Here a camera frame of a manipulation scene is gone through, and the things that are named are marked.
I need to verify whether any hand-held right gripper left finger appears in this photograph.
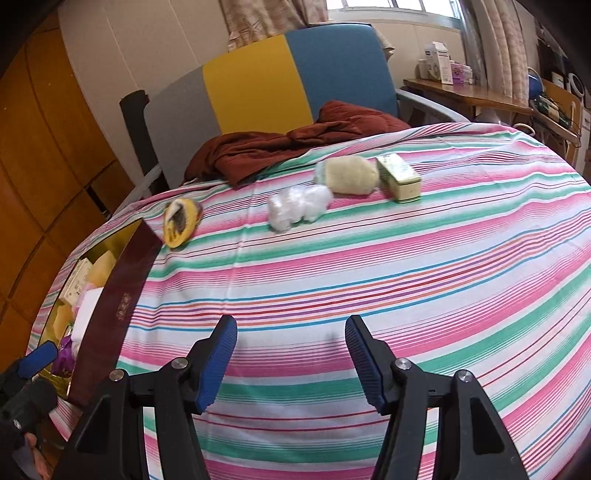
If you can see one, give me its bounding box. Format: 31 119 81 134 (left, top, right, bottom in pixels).
51 315 238 480

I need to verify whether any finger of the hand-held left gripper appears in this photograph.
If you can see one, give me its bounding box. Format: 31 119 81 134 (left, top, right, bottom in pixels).
0 342 59 393

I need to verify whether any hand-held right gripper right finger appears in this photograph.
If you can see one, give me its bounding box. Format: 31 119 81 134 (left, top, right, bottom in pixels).
345 315 529 480

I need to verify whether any gold tin box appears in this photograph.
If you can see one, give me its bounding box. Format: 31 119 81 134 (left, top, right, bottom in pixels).
34 219 162 409

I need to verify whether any person's left hand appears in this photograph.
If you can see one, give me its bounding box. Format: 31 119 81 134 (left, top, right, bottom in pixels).
23 431 57 480

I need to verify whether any purple plastic item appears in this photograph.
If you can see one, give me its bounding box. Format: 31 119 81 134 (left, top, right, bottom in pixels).
52 335 78 376

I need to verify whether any small yellow sponge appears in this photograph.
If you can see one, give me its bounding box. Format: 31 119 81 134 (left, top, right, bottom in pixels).
54 305 75 344

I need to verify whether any cream carton box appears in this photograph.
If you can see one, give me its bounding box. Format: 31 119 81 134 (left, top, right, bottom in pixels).
62 258 95 305

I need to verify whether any striped bed sheet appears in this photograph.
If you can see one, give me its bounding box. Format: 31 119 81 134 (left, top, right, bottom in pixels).
28 122 591 480

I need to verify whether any large yellow sponge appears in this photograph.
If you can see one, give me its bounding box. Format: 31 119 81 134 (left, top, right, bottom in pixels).
88 251 118 289

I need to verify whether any yellow plush pouch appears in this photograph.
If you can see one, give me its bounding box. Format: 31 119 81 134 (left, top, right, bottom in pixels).
163 198 204 250

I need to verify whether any white plastic bag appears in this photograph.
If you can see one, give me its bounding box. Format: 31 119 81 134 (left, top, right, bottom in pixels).
268 184 334 232

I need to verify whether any green carton box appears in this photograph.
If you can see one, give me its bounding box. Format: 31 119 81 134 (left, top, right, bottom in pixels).
375 153 422 204

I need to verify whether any wooden cabinet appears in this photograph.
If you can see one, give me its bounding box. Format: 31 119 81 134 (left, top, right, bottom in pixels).
0 28 121 361

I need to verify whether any maroon jacket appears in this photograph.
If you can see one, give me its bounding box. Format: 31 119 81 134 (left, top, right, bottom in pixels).
184 100 411 186

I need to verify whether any grey yellow blue chair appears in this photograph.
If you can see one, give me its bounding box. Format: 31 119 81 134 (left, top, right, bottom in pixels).
119 24 472 199

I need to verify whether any wooden desk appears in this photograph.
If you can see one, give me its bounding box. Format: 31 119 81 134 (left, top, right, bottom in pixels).
403 78 580 139

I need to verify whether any white box with blue print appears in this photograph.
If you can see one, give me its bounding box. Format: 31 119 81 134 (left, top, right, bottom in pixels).
424 41 453 85

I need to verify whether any blue round item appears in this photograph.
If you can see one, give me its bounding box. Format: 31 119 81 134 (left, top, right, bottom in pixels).
526 67 546 99

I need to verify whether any patterned beige curtain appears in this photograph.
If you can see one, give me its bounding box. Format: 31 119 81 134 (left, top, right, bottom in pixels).
219 0 331 47
462 0 541 107

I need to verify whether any white fan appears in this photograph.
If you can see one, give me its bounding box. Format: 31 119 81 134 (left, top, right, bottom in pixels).
566 71 590 101

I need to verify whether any window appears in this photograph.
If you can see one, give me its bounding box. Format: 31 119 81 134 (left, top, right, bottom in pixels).
325 0 462 21

